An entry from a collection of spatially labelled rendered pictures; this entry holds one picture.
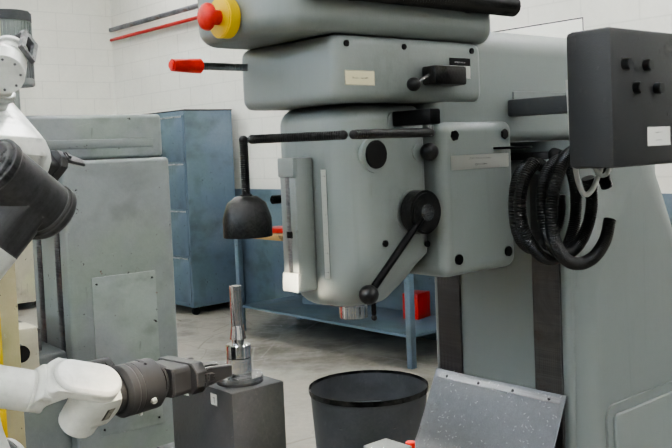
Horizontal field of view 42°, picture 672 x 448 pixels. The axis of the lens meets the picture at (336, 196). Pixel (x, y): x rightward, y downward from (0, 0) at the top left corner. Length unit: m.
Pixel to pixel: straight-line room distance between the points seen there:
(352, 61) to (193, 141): 7.41
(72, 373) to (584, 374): 0.89
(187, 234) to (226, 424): 7.06
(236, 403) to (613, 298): 0.72
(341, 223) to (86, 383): 0.47
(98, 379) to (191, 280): 7.28
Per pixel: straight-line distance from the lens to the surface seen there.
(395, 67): 1.38
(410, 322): 6.28
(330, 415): 3.43
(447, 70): 1.42
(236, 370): 1.72
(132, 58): 10.97
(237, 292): 1.70
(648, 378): 1.87
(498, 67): 1.59
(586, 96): 1.40
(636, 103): 1.44
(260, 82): 1.44
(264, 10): 1.28
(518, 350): 1.75
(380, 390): 3.80
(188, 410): 1.81
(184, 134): 8.66
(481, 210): 1.52
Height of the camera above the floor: 1.56
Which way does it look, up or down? 3 degrees down
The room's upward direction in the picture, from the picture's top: 2 degrees counter-clockwise
